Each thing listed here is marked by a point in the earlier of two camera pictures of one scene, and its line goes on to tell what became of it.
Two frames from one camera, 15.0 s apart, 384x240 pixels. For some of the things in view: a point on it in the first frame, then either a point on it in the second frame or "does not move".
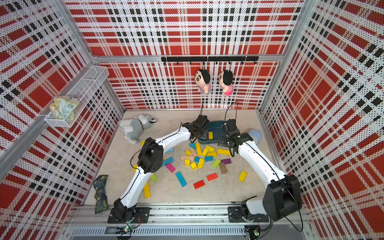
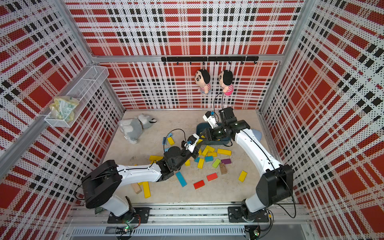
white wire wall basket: [83, 91] does not move
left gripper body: [203, 134] -> [185, 154]
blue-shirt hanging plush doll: [202, 78] does not move
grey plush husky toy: [132, 129] does not move
